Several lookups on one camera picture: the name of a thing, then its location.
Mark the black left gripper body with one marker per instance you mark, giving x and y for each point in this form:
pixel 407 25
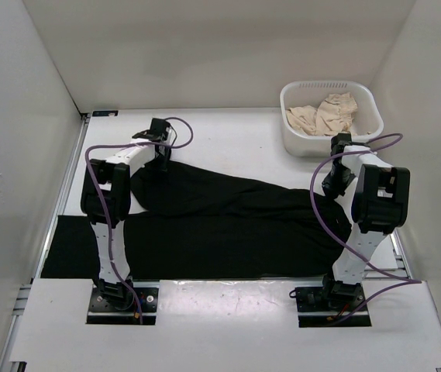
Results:
pixel 166 149

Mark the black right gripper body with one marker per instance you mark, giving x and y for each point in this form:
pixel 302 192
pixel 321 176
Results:
pixel 336 181

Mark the black trousers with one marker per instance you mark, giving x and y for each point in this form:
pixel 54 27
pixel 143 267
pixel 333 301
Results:
pixel 198 224

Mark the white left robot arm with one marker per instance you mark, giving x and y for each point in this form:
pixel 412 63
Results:
pixel 106 201

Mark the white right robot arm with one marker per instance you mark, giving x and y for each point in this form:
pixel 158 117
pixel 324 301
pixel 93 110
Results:
pixel 379 206

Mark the beige trousers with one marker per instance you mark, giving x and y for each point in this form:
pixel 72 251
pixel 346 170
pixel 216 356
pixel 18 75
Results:
pixel 334 115

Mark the dark label sticker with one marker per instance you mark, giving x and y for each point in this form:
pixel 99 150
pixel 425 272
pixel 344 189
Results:
pixel 105 113

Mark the white plastic laundry basket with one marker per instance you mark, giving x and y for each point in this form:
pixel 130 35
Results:
pixel 367 123

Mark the aluminium table edge rail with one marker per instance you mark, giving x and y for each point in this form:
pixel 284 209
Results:
pixel 372 276

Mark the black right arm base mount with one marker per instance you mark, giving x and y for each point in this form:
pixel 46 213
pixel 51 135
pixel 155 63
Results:
pixel 316 309

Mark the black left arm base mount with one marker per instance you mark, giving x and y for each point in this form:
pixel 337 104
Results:
pixel 104 309

